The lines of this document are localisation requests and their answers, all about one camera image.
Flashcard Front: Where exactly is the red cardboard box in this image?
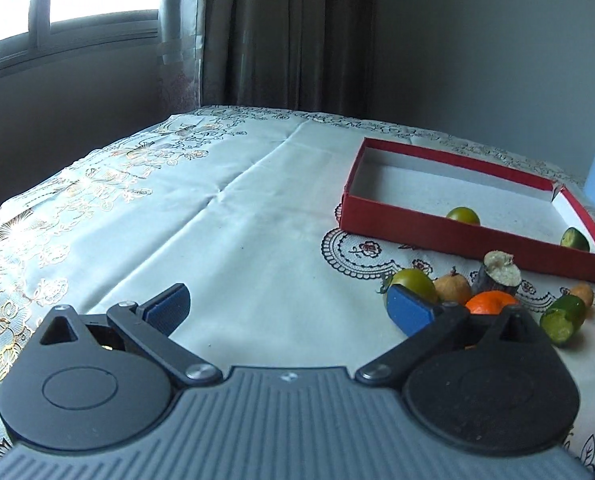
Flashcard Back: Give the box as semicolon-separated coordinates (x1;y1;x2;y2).
338;137;595;284

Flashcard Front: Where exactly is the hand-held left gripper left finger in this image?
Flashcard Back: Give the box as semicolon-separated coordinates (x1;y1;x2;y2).
37;282;224;389

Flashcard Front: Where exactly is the sheer patterned curtain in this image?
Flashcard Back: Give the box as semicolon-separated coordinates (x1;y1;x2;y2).
156;0;213;116

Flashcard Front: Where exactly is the white lace table cover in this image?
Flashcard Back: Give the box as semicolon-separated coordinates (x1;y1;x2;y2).
321;202;595;480

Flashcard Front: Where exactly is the green persimmon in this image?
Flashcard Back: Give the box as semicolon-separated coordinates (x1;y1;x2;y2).
446;206;481;227

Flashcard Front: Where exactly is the brown curtain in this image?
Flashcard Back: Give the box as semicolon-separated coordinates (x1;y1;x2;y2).
202;0;378;118

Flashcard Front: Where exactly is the orange mandarin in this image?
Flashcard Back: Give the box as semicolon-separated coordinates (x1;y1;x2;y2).
465;290;521;316

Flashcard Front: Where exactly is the window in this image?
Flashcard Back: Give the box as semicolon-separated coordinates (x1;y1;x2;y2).
0;0;160;86

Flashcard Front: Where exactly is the large tan longan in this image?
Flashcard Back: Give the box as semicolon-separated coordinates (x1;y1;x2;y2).
435;268;473;306

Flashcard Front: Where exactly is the green tomato with stem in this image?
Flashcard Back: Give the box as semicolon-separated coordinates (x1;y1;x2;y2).
377;268;441;306

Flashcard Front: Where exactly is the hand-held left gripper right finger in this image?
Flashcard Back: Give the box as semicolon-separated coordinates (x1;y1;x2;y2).
355;284;553;389

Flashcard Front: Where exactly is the green cucumber piece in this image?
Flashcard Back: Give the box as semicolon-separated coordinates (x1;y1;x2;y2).
561;227;591;253
540;295;587;347

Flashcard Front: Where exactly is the pale gold-embroidered tablecloth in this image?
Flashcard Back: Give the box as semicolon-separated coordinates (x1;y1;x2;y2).
0;105;595;480

